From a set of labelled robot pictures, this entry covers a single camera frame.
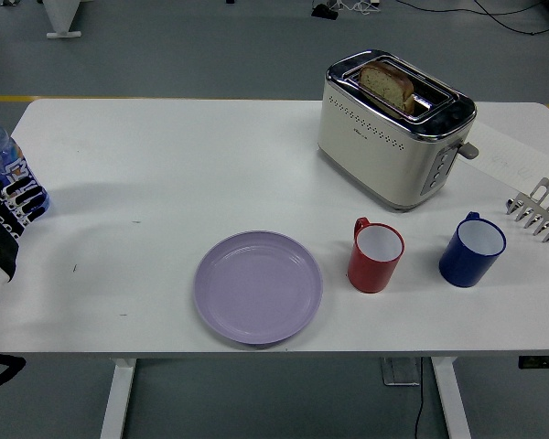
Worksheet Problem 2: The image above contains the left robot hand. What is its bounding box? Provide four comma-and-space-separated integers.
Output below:
0, 177, 47, 294

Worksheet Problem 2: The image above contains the purple plate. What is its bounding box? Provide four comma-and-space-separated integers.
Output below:
192, 230, 324, 347

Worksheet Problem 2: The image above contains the blue-label drink bottle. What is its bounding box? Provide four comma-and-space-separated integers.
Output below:
0, 108, 51, 216

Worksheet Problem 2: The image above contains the white table leg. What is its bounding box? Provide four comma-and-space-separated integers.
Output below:
428, 356, 472, 439
99, 358, 138, 439

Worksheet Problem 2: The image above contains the white stand base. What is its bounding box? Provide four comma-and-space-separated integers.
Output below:
43, 0, 84, 40

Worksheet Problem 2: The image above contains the red mug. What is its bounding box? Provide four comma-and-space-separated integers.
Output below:
346, 216, 405, 294

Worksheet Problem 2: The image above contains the cream and chrome toaster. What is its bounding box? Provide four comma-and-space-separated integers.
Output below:
318, 48, 480, 213

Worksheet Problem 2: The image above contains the black floor device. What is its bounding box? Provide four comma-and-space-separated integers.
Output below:
310, 3, 339, 21

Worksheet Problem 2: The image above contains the grey floor box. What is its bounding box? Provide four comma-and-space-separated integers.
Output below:
378, 356, 423, 388

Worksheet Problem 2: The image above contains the bread slice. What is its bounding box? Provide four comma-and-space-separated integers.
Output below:
358, 61, 416, 114

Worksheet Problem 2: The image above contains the blue mug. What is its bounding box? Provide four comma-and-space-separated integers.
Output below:
438, 210, 508, 289

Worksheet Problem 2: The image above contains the white paper sheet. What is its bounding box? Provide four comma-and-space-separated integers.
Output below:
468, 121, 549, 196

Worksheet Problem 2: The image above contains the metal toast rack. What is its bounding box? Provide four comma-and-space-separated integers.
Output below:
504, 177, 549, 244

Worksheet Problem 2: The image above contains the white tangled cable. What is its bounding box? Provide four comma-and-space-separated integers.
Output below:
337, 0, 382, 14

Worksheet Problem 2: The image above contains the thin black cable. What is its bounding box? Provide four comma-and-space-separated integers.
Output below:
414, 356, 429, 439

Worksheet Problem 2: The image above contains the long black floor cable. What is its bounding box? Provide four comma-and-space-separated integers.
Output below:
395, 0, 549, 36

